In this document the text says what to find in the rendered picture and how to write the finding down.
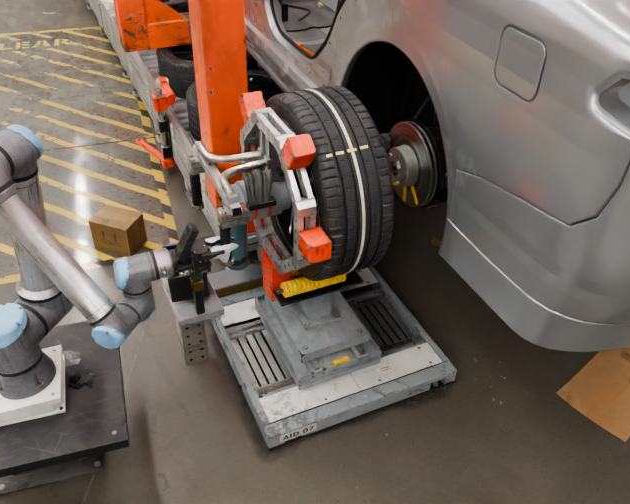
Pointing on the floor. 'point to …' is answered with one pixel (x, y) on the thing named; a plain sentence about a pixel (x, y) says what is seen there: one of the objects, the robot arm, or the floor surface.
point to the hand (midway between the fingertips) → (232, 241)
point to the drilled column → (193, 342)
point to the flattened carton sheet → (613, 389)
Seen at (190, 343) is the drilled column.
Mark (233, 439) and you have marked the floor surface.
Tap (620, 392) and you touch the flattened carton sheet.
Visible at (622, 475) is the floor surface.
